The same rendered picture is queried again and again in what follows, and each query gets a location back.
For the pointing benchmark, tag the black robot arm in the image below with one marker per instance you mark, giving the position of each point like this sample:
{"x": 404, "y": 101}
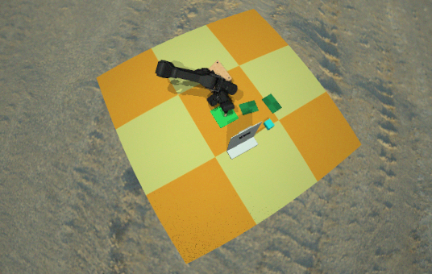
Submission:
{"x": 207, "y": 78}

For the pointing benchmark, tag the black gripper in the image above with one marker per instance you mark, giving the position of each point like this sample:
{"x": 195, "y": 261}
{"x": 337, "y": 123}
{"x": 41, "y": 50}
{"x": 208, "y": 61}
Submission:
{"x": 225, "y": 104}

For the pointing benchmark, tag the small cyan block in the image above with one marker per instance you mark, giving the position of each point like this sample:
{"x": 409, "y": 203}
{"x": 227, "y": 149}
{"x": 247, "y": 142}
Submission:
{"x": 269, "y": 124}

